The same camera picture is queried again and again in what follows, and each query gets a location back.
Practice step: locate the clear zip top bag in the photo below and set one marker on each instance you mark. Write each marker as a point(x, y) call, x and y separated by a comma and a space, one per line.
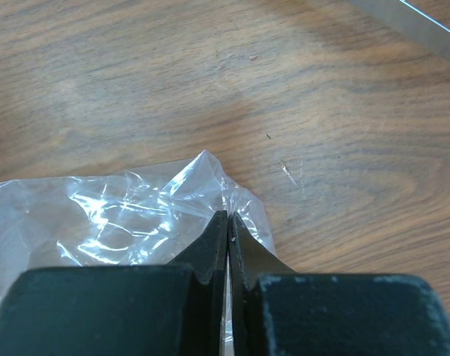
point(141, 217)

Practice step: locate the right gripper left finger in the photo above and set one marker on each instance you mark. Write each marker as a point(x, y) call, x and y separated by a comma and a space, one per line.
point(170, 309)

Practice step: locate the metal dish rack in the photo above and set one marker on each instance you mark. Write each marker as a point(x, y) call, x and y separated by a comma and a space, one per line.
point(410, 22)

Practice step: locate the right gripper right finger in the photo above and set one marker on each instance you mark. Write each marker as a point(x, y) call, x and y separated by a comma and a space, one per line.
point(278, 311)

